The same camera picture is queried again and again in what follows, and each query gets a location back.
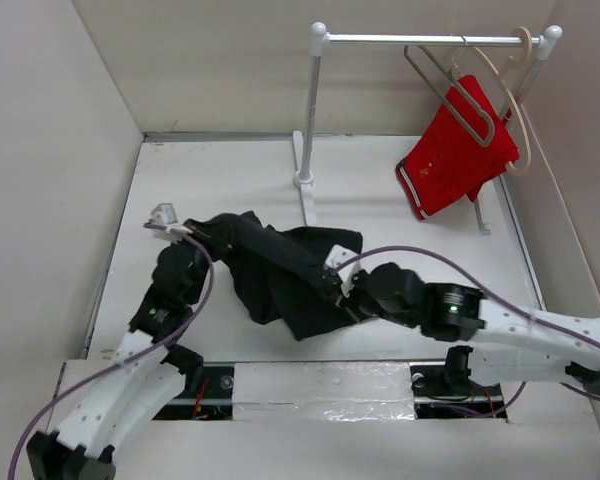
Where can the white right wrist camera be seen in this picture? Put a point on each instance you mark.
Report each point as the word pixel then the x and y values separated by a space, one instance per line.
pixel 341 263

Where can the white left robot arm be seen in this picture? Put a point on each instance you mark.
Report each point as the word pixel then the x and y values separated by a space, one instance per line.
pixel 149 367

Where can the beige wooden hanger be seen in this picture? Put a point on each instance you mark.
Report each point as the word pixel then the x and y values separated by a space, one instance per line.
pixel 499 76

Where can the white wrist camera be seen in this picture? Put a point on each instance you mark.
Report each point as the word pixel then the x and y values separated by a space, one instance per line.
pixel 341 263
pixel 162 217

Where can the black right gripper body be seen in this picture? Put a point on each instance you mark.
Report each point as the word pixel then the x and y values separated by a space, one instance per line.
pixel 360 301

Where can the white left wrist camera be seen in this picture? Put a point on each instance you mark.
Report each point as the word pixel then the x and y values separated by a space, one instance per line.
pixel 162 217

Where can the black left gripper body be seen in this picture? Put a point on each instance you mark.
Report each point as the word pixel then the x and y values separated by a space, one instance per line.
pixel 215 247

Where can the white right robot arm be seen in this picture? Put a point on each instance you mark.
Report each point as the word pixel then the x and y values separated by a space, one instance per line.
pixel 491 341

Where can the white metal clothes rack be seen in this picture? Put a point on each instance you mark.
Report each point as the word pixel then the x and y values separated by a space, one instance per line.
pixel 496 48

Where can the red shorts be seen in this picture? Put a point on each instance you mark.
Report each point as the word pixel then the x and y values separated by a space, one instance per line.
pixel 447 163

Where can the black trousers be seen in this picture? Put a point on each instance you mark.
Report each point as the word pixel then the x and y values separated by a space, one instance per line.
pixel 279 273

